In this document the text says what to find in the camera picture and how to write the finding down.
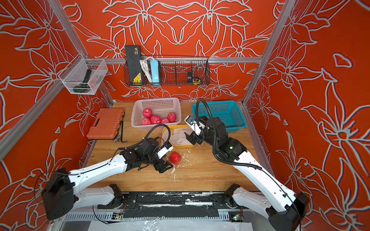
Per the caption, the yellow plastic tray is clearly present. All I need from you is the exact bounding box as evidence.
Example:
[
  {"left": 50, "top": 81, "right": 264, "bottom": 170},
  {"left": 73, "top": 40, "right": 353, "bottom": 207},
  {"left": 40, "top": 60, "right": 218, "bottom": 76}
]
[{"left": 161, "top": 124, "right": 197, "bottom": 149}]

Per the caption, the teal plastic basket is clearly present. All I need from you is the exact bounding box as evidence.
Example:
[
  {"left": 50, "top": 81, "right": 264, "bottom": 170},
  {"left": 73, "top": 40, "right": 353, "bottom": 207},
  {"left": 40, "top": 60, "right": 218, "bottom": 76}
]
[{"left": 207, "top": 101, "right": 247, "bottom": 133}]

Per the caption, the black yellow device box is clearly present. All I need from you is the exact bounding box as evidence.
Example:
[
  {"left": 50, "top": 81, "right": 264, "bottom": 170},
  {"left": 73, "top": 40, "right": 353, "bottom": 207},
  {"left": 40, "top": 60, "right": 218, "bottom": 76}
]
[{"left": 125, "top": 45, "right": 144, "bottom": 86}]

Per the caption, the orange tool case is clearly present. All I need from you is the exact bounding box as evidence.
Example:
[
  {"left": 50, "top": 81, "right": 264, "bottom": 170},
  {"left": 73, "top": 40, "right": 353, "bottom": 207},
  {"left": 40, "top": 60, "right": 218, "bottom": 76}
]
[{"left": 86, "top": 108, "right": 124, "bottom": 140}]

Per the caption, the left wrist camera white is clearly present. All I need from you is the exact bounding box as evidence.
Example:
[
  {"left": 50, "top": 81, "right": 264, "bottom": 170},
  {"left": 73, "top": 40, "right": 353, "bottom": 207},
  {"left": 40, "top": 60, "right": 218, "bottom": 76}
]
[{"left": 157, "top": 145, "right": 173, "bottom": 159}]

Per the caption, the white coiled cable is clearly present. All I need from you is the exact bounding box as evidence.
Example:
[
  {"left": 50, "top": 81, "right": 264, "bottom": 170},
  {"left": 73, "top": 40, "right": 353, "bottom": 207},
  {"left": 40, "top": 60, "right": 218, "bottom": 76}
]
[{"left": 139, "top": 56, "right": 155, "bottom": 83}]

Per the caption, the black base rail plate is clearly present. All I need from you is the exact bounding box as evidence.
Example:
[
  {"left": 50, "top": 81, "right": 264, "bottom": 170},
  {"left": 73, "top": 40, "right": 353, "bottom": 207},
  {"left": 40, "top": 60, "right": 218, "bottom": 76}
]
[{"left": 94, "top": 192, "right": 248, "bottom": 221}]

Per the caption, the clear acrylic wall box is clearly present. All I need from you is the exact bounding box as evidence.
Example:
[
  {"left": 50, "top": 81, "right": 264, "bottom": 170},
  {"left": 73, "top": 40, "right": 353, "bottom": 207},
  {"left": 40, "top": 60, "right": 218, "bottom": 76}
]
[{"left": 58, "top": 54, "right": 108, "bottom": 95}]

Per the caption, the pink plastic basket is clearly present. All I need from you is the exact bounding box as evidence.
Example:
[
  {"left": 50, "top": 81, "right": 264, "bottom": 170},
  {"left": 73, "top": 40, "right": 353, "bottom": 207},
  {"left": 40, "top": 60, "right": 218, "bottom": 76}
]
[{"left": 131, "top": 97, "right": 182, "bottom": 130}]

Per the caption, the netted apple large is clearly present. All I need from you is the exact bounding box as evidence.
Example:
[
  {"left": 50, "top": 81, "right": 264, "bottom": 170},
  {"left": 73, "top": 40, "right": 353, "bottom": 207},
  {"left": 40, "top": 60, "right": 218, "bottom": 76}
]
[{"left": 142, "top": 108, "right": 153, "bottom": 118}]

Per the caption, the black wire wall basket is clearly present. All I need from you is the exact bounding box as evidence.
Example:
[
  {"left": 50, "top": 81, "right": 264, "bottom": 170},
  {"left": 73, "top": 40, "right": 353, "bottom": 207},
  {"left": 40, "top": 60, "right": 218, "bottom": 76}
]
[{"left": 123, "top": 55, "right": 211, "bottom": 87}]

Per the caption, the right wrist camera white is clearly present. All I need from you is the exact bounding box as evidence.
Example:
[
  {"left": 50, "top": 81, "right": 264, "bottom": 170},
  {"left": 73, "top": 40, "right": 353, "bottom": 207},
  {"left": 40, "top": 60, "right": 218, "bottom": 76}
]
[{"left": 184, "top": 115, "right": 205, "bottom": 135}]

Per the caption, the netted apple bottom hidden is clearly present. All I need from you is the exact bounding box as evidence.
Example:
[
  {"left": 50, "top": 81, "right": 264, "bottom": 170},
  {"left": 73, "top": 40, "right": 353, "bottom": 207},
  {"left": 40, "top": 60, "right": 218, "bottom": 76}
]
[{"left": 170, "top": 152, "right": 181, "bottom": 165}]

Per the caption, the light blue power bank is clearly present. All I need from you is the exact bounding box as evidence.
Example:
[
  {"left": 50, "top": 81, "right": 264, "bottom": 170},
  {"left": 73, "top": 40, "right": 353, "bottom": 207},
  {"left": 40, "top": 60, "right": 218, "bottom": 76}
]
[{"left": 150, "top": 60, "right": 160, "bottom": 85}]

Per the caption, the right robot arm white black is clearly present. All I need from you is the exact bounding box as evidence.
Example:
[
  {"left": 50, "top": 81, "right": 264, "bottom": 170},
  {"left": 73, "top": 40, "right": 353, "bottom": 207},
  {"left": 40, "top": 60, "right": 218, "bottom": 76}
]
[{"left": 185, "top": 115, "right": 309, "bottom": 231}]

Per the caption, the dark green tool in box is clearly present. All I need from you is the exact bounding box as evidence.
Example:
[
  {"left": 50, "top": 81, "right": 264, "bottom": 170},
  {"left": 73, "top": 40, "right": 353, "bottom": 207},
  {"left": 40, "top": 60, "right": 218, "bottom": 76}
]
[{"left": 73, "top": 69, "right": 92, "bottom": 93}]

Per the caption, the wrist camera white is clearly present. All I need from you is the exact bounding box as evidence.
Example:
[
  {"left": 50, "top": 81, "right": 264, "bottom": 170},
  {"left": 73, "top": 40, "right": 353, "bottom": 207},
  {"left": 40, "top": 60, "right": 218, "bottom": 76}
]
[
  {"left": 157, "top": 145, "right": 173, "bottom": 159},
  {"left": 184, "top": 115, "right": 205, "bottom": 135}
]

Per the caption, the small tape measure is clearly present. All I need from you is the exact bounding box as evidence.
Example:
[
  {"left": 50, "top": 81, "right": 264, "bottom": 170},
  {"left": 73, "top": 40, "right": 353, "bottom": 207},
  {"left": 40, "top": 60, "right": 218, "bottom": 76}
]
[{"left": 192, "top": 78, "right": 202, "bottom": 86}]

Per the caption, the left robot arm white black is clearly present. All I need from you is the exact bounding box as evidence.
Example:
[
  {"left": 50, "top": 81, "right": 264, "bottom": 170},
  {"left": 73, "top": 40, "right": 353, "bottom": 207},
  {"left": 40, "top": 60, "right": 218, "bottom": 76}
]
[{"left": 41, "top": 138, "right": 173, "bottom": 220}]

